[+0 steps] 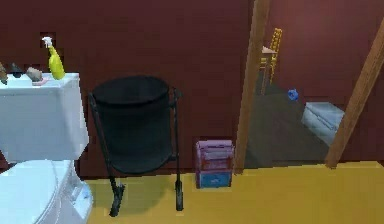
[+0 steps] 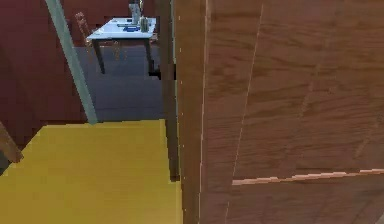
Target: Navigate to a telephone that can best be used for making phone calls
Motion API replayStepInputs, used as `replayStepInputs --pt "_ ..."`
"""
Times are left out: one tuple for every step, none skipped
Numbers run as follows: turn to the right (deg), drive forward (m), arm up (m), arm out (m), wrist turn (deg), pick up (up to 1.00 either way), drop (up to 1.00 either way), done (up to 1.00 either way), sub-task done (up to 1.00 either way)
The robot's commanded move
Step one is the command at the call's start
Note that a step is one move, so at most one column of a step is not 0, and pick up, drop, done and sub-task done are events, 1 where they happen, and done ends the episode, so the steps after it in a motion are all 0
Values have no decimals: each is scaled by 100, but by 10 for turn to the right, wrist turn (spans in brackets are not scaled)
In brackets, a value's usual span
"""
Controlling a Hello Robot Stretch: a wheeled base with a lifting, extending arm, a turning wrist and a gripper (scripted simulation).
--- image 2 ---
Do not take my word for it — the brown wooden room door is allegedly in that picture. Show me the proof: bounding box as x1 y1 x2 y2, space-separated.
159 0 384 224

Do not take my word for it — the green small jar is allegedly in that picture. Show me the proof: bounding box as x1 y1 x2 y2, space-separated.
139 15 150 33

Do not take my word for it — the white table with dark legs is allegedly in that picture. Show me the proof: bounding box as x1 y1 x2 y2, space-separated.
86 17 158 75

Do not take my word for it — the grey tall bottle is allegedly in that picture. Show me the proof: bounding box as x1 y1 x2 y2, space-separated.
128 2 142 26

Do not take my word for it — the brown wooden chair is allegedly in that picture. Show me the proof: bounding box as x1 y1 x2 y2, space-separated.
74 11 93 47

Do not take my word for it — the brown wooden furniture leg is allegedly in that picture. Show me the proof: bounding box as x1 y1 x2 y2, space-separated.
0 121 24 164

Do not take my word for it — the black door handle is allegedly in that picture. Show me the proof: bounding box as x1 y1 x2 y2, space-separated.
147 62 177 81

